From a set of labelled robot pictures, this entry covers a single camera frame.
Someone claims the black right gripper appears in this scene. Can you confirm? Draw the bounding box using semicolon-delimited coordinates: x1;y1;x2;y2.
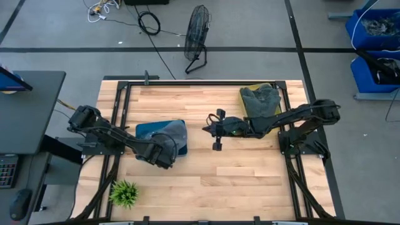
202;108;251;152

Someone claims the grey corduroy cap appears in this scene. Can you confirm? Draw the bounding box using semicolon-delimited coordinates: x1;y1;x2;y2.
146;119;189;155

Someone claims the dark green cap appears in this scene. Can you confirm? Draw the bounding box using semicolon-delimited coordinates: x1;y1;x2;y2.
239;86;262;118

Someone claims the green corduroy cap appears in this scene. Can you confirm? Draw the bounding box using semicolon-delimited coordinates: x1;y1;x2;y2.
253;82;282;117

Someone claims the blue mat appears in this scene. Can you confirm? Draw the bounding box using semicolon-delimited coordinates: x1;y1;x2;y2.
135;119;189;157

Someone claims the grey green cloth pile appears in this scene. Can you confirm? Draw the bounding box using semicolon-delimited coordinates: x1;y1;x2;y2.
238;82;283;119

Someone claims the small green artificial plant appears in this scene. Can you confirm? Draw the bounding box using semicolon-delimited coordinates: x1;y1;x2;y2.
108;179;140;210

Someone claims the black floor fan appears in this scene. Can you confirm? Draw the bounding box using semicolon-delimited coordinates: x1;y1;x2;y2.
183;4;211;75

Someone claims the black desk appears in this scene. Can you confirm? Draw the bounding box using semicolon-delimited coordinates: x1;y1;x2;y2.
0;70;67;156

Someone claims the black computer mouse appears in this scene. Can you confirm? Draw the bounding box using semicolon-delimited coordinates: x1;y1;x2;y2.
9;187;33;222

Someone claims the black keyboard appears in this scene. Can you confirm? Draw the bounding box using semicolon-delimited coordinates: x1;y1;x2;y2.
0;154;19;189

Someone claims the blue monitor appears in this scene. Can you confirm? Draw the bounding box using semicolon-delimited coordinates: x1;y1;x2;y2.
0;64;34;94

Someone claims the blue storage bin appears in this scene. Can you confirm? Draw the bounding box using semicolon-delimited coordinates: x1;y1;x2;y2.
344;8;400;51
350;51;400;94

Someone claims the black aluminium table frame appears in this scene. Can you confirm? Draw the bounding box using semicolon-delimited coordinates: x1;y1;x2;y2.
71;79;338;225

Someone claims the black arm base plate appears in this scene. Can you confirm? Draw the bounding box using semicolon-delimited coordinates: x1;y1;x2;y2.
277;128;323;156
81;131;126;156

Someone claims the long black floor cable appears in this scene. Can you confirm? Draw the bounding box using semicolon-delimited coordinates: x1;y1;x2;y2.
132;3;177;81

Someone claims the yellow cable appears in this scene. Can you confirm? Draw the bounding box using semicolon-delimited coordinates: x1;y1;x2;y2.
56;99;76;111

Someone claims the coiled black cable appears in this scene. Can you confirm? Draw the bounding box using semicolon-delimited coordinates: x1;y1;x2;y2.
137;10;162;36

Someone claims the white cable bundle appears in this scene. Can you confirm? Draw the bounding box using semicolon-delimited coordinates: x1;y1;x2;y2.
86;0;122;24

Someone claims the long white cable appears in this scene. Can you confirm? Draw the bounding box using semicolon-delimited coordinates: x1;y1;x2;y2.
350;0;381;50

